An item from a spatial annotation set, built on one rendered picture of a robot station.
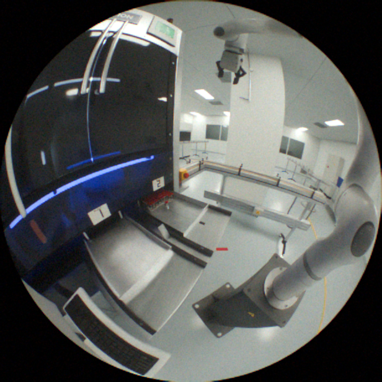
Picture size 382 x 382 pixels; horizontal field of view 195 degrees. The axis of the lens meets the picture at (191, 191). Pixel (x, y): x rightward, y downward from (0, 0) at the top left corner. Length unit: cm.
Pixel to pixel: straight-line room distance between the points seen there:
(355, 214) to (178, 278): 47
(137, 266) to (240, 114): 202
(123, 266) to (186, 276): 23
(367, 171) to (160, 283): 64
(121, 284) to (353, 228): 58
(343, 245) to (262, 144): 176
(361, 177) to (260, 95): 183
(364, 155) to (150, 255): 69
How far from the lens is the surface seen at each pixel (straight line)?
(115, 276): 47
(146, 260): 46
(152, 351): 51
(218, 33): 53
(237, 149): 191
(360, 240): 26
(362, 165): 37
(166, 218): 59
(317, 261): 36
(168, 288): 41
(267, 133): 190
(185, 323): 128
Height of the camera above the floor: 128
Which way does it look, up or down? 29 degrees down
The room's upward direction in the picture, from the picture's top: 3 degrees clockwise
